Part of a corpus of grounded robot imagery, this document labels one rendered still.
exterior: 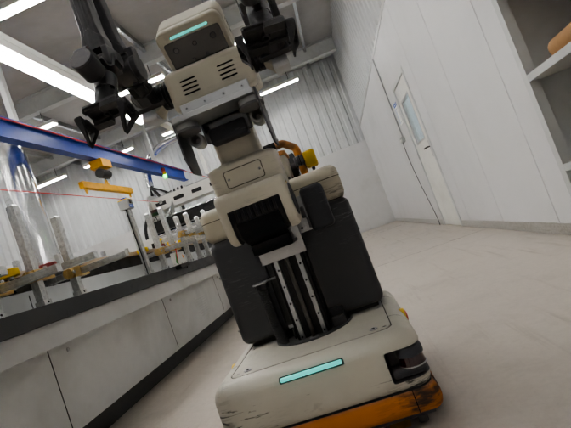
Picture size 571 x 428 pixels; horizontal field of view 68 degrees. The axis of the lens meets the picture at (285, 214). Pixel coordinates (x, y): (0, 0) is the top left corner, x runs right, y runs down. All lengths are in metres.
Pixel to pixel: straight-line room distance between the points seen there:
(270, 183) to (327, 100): 11.26
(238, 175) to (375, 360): 0.66
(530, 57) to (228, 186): 1.36
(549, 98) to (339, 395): 1.43
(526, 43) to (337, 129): 10.38
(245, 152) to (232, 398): 0.72
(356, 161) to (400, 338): 10.98
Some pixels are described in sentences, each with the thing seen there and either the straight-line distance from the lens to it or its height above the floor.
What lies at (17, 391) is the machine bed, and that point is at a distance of 2.20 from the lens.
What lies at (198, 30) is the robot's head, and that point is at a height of 1.28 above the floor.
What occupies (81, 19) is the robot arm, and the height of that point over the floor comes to 1.34.
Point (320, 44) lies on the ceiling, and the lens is 11.64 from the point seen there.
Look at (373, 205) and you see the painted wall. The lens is 12.04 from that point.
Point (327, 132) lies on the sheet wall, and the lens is 12.27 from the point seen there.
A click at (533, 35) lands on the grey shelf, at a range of 2.11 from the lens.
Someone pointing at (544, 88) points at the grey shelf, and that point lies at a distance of 2.06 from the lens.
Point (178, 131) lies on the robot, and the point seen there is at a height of 1.01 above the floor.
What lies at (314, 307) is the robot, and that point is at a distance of 1.48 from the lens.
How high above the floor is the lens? 0.62
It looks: 3 degrees up
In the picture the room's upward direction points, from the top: 20 degrees counter-clockwise
